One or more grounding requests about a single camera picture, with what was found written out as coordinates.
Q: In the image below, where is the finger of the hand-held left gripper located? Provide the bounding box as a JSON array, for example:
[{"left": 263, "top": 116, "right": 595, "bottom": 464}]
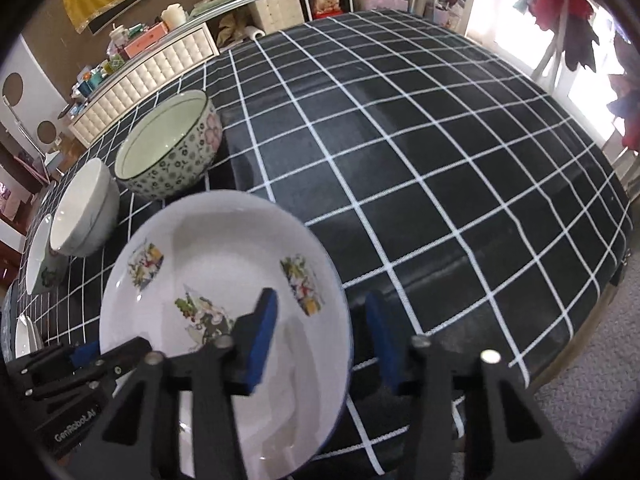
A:
[
  {"left": 27, "top": 336, "right": 153, "bottom": 403},
  {"left": 6, "top": 341, "right": 102, "bottom": 387}
]

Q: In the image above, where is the floral print box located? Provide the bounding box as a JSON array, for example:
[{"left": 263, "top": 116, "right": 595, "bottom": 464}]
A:
[{"left": 310, "top": 0, "right": 346, "bottom": 18}]

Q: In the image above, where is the pink box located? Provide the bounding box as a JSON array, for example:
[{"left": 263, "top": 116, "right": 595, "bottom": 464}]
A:
[{"left": 122, "top": 22, "right": 169, "bottom": 59}]

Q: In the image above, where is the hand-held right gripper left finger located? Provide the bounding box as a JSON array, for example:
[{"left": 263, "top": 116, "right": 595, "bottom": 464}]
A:
[{"left": 66, "top": 287, "right": 279, "bottom": 480}]

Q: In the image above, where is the large white floral print plate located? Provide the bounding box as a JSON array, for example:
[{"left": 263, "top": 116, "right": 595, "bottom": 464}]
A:
[{"left": 99, "top": 189, "right": 353, "bottom": 480}]

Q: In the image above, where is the white tufted storage box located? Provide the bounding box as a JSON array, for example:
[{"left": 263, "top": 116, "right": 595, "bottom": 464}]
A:
[{"left": 247, "top": 0, "right": 301, "bottom": 36}]

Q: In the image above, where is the pink bag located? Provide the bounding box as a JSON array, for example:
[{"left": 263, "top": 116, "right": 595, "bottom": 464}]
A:
[{"left": 361, "top": 0, "right": 410, "bottom": 13}]

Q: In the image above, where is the small white plate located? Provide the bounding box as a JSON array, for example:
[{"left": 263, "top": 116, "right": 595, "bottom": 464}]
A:
[{"left": 14, "top": 314, "right": 45, "bottom": 359}]

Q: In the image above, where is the floral patterned ceramic bowl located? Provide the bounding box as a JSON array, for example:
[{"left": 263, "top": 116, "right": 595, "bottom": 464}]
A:
[{"left": 114, "top": 89, "right": 224, "bottom": 200}]

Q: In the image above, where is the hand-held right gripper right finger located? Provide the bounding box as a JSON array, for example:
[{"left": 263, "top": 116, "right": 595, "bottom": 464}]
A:
[{"left": 365, "top": 290, "right": 587, "bottom": 480}]

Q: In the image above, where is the dark red hanging garment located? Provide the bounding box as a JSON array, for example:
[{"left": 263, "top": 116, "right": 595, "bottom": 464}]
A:
[{"left": 606, "top": 35, "right": 640, "bottom": 152}]

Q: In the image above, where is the plain white bowl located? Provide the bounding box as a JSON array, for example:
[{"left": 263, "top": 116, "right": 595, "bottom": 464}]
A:
[{"left": 48, "top": 157, "right": 121, "bottom": 257}]

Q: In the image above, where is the white tufted cabinet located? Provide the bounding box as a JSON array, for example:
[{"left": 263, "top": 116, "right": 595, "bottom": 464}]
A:
[{"left": 67, "top": 22, "right": 221, "bottom": 148}]

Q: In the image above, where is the black white checked tablecloth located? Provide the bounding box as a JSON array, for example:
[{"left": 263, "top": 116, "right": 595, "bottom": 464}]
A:
[{"left": 2, "top": 10, "right": 633, "bottom": 476}]

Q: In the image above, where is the small green print bowl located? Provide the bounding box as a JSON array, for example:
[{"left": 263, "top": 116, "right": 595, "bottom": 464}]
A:
[{"left": 25, "top": 214, "right": 69, "bottom": 296}]

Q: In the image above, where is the green tray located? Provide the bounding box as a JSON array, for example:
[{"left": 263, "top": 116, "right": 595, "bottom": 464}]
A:
[{"left": 189, "top": 0, "right": 246, "bottom": 17}]

